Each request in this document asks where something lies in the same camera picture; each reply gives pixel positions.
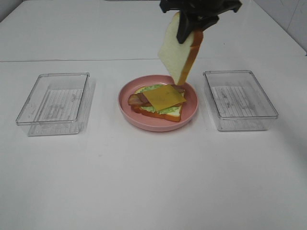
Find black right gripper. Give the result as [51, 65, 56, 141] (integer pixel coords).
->
[159, 0, 242, 44]

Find white bread slice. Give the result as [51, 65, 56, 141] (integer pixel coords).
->
[158, 12, 203, 85]
[130, 84, 186, 122]

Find yellow cheese slice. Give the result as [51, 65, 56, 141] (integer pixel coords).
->
[143, 85, 186, 111]

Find bacon strip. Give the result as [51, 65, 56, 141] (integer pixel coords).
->
[135, 84, 185, 106]
[128, 93, 151, 106]

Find green lettuce leaf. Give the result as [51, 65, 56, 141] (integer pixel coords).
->
[135, 84, 182, 115]

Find pink round plate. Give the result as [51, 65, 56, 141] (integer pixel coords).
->
[118, 75, 199, 132]

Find clear plastic right container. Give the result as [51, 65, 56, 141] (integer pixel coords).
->
[203, 70, 278, 131]

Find clear plastic container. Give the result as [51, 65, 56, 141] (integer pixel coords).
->
[203, 70, 278, 131]
[15, 72, 95, 137]

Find clear plastic left container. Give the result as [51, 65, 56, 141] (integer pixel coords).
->
[15, 72, 95, 137]

